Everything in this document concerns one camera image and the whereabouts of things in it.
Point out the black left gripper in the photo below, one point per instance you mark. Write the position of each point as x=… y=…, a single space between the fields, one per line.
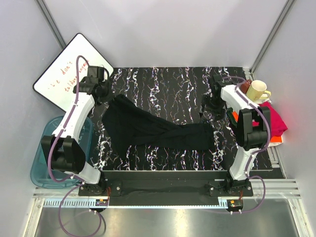
x=106 y=82

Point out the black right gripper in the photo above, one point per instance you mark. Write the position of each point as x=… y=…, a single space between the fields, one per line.
x=219 y=113

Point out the black t-shirt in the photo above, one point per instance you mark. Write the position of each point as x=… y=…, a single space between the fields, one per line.
x=128 y=125

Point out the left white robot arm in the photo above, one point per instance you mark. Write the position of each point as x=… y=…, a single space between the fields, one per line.
x=61 y=149

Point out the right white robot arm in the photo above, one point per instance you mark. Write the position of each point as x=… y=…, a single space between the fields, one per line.
x=249 y=122

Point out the dark green folded t-shirt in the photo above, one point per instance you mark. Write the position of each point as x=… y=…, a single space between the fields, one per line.
x=231 y=117

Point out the brown small cup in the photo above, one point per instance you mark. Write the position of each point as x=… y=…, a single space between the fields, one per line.
x=245 y=86

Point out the white dry-erase board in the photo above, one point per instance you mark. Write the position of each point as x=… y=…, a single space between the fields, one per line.
x=57 y=82

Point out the yellow ceramic mug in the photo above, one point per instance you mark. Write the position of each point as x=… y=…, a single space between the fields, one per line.
x=258 y=91

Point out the magenta folded t-shirt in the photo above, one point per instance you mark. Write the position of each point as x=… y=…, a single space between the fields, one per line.
x=278 y=127

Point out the orange folded t-shirt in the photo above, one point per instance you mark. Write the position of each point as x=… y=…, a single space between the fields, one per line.
x=275 y=140

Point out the right orange connector box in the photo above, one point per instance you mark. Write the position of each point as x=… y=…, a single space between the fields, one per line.
x=235 y=203

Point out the orange connector box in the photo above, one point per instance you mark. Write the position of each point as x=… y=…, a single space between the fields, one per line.
x=102 y=202
x=235 y=203

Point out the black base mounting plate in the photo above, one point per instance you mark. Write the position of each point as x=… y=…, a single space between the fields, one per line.
x=172 y=188

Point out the left orange connector box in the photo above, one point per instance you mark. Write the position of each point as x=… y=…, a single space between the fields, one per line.
x=102 y=202

